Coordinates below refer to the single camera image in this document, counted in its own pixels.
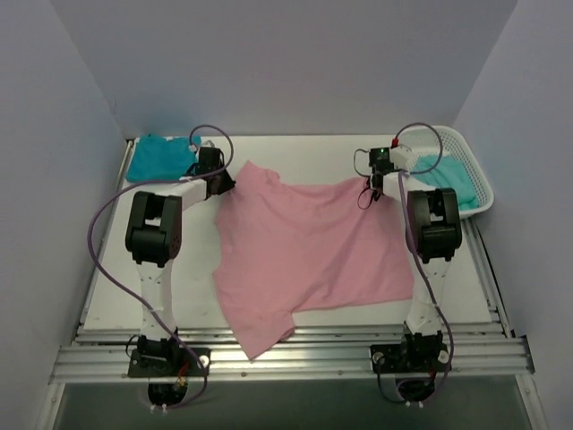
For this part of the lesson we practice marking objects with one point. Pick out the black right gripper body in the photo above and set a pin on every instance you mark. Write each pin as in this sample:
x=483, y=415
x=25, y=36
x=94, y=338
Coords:
x=376, y=182

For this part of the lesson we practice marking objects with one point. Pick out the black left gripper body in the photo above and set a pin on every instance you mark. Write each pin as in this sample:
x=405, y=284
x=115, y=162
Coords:
x=225, y=183

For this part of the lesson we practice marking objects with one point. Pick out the pink t-shirt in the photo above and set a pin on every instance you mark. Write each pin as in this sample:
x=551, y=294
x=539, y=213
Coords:
x=287, y=249

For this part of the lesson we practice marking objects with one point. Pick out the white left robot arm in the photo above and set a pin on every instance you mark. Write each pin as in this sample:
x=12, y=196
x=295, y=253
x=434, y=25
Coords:
x=154, y=237

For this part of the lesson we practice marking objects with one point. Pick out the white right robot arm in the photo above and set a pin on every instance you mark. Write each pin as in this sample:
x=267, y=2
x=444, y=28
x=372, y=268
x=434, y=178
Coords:
x=433, y=234

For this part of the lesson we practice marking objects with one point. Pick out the teal folded t-shirt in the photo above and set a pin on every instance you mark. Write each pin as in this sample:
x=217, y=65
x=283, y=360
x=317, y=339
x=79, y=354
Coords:
x=157, y=158

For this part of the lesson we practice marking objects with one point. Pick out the white perforated plastic basket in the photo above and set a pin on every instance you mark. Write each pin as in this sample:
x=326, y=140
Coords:
x=439, y=156

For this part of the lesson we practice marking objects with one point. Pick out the mint green t-shirt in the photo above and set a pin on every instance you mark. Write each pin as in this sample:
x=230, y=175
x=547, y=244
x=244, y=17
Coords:
x=449, y=173

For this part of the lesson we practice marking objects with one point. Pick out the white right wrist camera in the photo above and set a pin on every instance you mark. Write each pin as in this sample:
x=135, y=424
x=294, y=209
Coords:
x=403, y=156

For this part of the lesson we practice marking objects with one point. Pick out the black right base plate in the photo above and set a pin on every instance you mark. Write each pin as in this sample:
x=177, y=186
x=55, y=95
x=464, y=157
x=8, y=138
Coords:
x=403, y=359

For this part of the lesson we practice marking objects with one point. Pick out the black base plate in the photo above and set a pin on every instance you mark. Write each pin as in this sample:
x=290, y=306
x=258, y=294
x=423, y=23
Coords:
x=403, y=359
x=177, y=362

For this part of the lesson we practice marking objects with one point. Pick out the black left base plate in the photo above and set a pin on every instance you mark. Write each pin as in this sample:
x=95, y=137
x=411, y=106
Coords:
x=177, y=362

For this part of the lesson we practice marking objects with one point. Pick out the aluminium rail frame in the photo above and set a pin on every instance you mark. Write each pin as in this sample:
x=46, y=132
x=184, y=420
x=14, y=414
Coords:
x=311, y=353

